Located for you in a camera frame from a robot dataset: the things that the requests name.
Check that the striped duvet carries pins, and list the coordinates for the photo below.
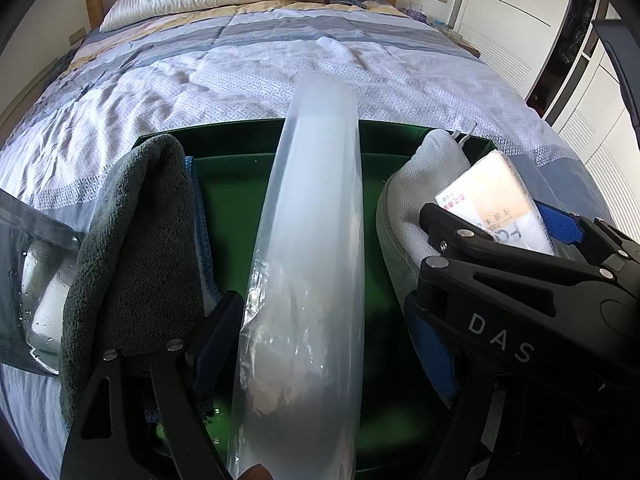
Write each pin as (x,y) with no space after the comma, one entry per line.
(225,75)

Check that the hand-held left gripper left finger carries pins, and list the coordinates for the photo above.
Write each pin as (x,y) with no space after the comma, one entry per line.
(205,360)

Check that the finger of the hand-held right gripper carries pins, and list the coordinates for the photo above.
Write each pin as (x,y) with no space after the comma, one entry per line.
(450,232)
(562,225)

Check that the wooden nightstand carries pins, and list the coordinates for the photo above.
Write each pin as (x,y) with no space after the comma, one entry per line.
(470,47)

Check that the purple object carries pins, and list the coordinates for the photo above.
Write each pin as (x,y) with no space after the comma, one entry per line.
(415,11)

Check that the tissue packet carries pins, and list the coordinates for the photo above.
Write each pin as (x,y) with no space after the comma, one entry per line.
(500,195)

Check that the white wardrobe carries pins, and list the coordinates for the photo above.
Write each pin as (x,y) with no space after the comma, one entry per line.
(510,5)

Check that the green tray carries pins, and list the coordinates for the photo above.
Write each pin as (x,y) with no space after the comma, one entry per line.
(230,220)

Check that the white knitted cloth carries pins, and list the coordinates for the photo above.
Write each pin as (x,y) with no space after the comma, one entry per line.
(420,185)

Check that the black flat bar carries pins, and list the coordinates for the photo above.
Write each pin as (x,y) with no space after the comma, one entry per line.
(620,60)

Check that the clear plastic packet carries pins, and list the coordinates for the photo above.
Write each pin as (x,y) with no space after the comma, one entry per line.
(310,260)

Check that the person's left hand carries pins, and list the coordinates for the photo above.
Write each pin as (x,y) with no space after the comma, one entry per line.
(256,472)

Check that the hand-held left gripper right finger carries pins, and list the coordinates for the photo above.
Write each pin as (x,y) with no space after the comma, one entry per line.
(435,355)

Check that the dark grey towel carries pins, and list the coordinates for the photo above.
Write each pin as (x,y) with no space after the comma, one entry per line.
(135,260)

